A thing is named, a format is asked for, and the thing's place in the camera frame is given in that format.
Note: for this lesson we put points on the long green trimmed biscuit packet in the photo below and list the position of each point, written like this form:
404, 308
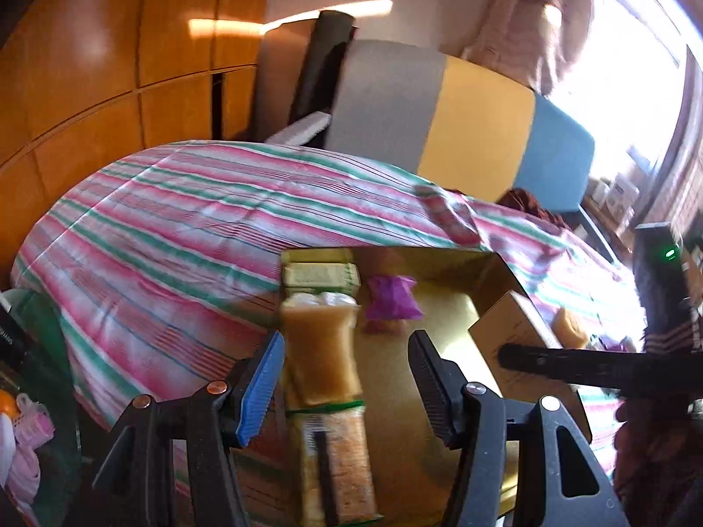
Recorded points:
335, 461

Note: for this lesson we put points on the brown side curtain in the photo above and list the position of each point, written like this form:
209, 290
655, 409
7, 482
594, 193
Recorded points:
684, 148

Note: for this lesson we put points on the black rolled mat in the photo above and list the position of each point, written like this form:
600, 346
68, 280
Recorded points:
324, 60

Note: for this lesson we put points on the beige printed carton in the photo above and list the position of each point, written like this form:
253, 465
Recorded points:
522, 335

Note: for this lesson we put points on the striped tablecloth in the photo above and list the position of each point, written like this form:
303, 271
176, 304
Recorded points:
181, 230

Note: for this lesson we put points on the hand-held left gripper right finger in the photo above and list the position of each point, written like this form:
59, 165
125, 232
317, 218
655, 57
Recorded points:
434, 390

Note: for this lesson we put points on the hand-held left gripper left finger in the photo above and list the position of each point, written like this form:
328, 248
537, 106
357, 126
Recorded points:
258, 395

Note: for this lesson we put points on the large sponge cake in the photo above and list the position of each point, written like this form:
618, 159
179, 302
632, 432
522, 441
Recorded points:
571, 329

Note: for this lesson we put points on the white printed box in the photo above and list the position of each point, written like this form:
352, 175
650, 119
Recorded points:
625, 193

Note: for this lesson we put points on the gold tin box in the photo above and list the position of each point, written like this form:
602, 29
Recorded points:
395, 362

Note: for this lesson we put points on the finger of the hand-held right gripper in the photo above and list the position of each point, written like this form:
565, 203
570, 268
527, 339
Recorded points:
571, 365

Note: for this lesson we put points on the grey yellow blue chair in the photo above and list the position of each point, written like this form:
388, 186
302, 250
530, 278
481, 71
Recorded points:
472, 121

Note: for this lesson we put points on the green gold snack packet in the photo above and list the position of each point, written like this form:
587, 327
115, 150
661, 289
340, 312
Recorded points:
321, 277

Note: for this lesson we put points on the dark red cloth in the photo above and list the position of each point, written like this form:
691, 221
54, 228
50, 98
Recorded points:
530, 206

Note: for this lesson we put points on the pink white cloth bundle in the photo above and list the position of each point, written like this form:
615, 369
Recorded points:
25, 444

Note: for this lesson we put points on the orange fruit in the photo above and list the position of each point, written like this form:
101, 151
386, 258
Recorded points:
6, 403

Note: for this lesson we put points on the narrow sponge cake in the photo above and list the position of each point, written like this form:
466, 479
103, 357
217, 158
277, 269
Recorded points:
318, 351

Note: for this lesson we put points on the patterned beige curtain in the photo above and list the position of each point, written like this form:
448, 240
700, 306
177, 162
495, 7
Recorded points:
527, 16

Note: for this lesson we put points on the purple snack packet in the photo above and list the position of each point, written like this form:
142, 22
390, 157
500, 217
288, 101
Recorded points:
390, 296
615, 343

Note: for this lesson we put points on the person's right hand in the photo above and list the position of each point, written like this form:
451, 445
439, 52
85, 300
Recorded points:
659, 461

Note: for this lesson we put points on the white jar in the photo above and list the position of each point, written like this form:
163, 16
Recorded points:
600, 192

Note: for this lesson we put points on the wooden wardrobe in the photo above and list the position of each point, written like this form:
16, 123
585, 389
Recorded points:
110, 66

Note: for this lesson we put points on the white foam board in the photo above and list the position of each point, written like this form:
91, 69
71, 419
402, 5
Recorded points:
299, 129

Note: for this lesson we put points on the green mesh bag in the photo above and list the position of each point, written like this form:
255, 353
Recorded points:
41, 335

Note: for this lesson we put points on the window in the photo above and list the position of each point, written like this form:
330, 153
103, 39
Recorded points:
631, 55

